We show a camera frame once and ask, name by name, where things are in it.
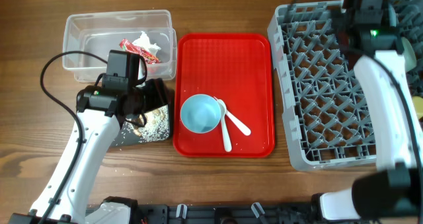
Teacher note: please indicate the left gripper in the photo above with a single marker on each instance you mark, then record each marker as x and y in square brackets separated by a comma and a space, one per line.
[160, 94]

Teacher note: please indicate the yellow plastic cup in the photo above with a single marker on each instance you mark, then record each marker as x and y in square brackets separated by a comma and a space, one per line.
[418, 106]

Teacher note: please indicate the food scraps and rice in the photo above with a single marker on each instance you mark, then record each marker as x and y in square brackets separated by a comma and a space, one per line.
[155, 127]

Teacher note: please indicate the green bowl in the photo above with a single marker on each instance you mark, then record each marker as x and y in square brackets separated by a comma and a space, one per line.
[409, 55]

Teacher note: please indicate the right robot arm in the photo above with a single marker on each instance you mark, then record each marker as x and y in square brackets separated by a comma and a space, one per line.
[369, 36]

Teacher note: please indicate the red serving tray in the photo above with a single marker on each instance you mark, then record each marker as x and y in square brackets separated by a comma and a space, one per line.
[235, 68]

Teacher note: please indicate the pink plastic fork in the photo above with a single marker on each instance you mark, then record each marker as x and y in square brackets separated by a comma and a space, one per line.
[240, 125]

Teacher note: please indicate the light blue bowl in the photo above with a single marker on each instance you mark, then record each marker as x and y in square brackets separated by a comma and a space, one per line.
[200, 113]

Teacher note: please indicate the white tissue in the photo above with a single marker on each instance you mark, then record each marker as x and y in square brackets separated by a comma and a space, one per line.
[144, 42]

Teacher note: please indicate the white plastic spoon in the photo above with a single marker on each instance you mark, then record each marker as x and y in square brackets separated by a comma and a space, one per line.
[225, 133]

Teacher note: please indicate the black plastic tray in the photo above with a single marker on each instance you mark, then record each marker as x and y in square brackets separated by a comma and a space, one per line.
[118, 141]

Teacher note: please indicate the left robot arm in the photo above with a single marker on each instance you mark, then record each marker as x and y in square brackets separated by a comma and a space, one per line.
[122, 94]

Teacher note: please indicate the grey dishwasher rack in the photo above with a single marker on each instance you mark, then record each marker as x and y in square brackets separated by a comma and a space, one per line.
[325, 116]

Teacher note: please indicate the red snack wrapper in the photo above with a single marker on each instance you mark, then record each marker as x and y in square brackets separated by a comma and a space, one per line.
[148, 56]

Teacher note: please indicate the clear plastic bin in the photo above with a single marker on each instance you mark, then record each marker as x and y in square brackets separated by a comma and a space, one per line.
[98, 33]

